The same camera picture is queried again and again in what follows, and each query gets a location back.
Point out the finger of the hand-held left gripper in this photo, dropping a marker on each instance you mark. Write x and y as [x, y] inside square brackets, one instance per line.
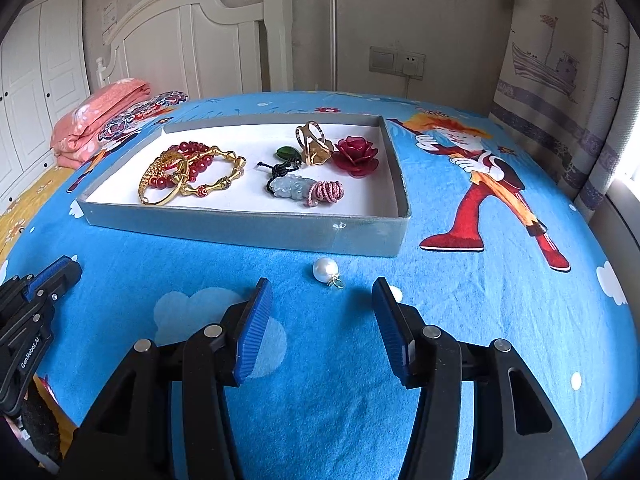
[15, 290]
[55, 270]

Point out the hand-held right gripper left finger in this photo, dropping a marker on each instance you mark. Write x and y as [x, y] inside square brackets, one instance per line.
[255, 335]

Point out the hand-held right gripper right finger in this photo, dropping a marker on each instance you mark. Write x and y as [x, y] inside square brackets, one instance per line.
[387, 330]

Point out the white pearl pendant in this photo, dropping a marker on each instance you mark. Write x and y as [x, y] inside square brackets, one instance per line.
[322, 269]

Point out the grey cardboard tray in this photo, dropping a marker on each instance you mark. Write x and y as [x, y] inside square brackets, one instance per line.
[250, 232]

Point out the gold bangle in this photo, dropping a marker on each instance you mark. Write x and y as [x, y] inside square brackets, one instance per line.
[150, 180]

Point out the red rose ornament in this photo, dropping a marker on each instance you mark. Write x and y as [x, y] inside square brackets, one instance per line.
[355, 155]

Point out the green jade pendant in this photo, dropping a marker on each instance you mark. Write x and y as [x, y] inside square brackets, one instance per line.
[285, 152]

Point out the yellow bedsheet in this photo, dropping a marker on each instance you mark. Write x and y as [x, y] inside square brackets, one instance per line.
[25, 210]

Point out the blue cartoon blanket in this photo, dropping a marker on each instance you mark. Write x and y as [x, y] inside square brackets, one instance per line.
[325, 385]

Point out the pink folded quilt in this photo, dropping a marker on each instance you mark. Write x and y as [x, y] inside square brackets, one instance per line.
[95, 110]

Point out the patterned pillow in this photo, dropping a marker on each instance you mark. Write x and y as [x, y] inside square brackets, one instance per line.
[130, 120]

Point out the white wardrobe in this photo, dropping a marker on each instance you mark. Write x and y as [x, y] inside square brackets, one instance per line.
[30, 75]

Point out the white headboard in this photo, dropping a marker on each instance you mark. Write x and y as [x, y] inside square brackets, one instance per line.
[220, 60]

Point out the metal pole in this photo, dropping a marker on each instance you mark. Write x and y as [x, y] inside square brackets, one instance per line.
[333, 35]

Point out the printed curtain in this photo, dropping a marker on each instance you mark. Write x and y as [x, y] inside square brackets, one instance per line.
[550, 60]

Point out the paper wall notice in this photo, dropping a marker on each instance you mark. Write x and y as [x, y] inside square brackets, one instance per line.
[110, 17]

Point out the wall power socket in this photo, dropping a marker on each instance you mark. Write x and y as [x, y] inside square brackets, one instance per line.
[412, 64]

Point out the wall switch plate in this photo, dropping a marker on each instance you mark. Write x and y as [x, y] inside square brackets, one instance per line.
[383, 59]

